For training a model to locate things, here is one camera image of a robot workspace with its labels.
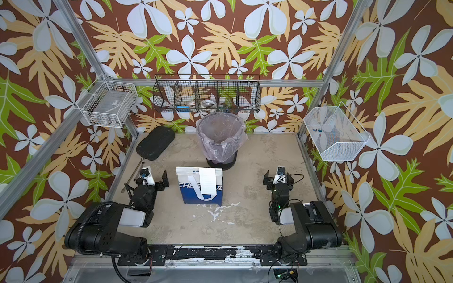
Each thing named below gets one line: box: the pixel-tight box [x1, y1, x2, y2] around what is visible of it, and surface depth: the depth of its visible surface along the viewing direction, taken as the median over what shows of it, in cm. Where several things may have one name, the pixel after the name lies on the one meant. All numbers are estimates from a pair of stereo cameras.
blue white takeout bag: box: [175, 166, 224, 207], surface depth 77 cm
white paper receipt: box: [198, 168, 218, 196], surface depth 74 cm
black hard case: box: [135, 126, 176, 161], surface depth 113 cm
